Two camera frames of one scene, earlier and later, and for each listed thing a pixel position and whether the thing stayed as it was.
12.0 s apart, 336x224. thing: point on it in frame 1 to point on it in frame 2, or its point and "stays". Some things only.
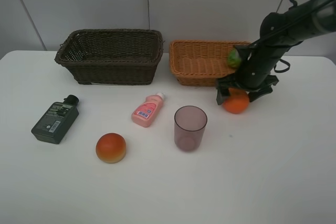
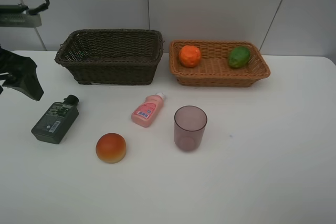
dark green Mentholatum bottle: x=54 y=125 stays
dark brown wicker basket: x=112 y=56 stays
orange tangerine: x=237 y=102 to x=190 y=55
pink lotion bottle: x=145 y=113 stays
